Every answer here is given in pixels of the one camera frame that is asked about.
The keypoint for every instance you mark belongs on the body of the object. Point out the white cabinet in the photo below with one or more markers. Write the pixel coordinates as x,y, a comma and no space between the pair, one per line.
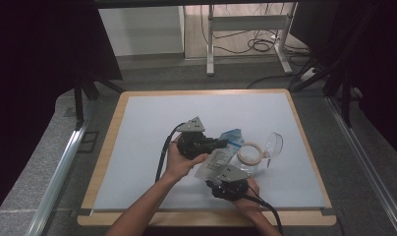
141,29

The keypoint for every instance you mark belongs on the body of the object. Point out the white and blue pouch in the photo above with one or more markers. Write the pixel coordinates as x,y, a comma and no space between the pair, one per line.
219,157

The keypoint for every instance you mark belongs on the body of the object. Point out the wooden table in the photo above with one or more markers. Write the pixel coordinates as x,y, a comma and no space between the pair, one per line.
186,219

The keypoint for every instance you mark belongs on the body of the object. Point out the person's left hand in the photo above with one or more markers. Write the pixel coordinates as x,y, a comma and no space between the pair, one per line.
178,165

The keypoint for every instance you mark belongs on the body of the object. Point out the black curtain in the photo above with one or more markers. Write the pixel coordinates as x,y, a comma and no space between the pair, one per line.
29,65
383,65

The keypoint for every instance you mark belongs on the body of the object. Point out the white power strip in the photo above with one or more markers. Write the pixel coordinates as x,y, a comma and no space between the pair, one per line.
307,75

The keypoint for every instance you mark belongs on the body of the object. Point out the black metal stand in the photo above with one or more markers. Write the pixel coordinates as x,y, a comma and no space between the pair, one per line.
345,98
78,105

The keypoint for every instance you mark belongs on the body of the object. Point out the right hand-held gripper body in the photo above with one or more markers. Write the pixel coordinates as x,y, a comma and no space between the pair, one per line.
231,187

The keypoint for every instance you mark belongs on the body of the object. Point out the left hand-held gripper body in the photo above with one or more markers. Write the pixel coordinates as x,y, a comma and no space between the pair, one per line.
193,144

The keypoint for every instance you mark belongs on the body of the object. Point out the clear glass pitcher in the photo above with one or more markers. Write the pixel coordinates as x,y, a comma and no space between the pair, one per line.
250,154

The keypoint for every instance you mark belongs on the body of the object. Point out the white metal desk frame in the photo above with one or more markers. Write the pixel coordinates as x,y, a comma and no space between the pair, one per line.
249,23

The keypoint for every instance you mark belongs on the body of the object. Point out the aluminium rail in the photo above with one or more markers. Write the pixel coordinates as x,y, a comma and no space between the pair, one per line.
367,164
60,177

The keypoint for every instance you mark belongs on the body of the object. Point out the person's right hand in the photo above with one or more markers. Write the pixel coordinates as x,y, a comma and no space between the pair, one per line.
249,205

